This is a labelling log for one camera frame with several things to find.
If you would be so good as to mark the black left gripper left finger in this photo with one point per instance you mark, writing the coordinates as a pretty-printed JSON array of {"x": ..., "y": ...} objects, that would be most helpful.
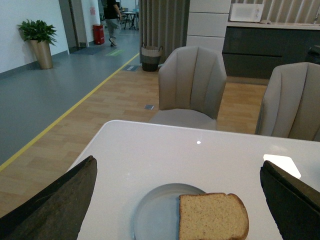
[{"x": 57, "y": 212}]

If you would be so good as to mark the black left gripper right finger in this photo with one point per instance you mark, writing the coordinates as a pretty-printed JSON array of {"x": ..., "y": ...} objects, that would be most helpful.
[{"x": 294, "y": 205}]

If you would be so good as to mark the slice of brown bread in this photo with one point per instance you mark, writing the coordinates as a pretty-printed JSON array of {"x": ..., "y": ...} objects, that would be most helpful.
[{"x": 212, "y": 216}]

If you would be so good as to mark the grey round plate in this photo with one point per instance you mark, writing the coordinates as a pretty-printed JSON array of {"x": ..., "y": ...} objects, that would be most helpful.
[{"x": 157, "y": 214}]

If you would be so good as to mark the floor socket plate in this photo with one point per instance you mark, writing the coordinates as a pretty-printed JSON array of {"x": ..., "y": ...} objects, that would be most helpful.
[{"x": 149, "y": 107}]

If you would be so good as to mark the beige chair on right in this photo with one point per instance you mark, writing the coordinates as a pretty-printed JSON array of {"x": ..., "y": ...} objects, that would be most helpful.
[{"x": 290, "y": 107}]

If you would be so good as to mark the beige chair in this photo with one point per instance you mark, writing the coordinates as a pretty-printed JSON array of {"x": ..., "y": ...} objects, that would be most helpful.
[
  {"x": 290, "y": 107},
  {"x": 191, "y": 83}
]

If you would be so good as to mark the dark grey kitchen counter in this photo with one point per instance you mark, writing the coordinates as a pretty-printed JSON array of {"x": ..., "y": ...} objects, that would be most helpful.
[{"x": 253, "y": 52}]

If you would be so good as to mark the beige chair on left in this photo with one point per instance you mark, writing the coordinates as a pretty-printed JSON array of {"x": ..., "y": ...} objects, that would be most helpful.
[{"x": 191, "y": 83}]

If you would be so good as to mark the gold plant pot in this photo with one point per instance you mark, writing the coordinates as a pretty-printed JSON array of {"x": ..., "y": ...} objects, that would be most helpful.
[{"x": 43, "y": 53}]

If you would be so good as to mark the woven laundry basket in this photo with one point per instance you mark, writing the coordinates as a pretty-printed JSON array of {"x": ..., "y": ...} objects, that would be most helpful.
[{"x": 150, "y": 57}]

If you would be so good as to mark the green potted plant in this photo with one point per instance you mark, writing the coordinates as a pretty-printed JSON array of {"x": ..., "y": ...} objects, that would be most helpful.
[{"x": 38, "y": 31}]

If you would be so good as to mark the red bin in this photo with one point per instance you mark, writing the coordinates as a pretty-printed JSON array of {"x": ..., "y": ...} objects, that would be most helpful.
[{"x": 98, "y": 33}]

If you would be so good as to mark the white microwave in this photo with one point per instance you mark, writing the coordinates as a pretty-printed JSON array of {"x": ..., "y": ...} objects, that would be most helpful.
[{"x": 246, "y": 12}]

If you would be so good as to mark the white cabinet column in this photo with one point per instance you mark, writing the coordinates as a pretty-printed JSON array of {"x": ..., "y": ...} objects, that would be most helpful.
[{"x": 207, "y": 23}]

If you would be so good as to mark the walking person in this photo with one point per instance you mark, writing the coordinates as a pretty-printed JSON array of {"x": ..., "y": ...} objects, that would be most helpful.
[{"x": 113, "y": 19}]

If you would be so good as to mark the grey curtain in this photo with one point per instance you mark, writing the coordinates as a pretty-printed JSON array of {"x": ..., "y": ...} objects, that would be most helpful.
[{"x": 164, "y": 23}]

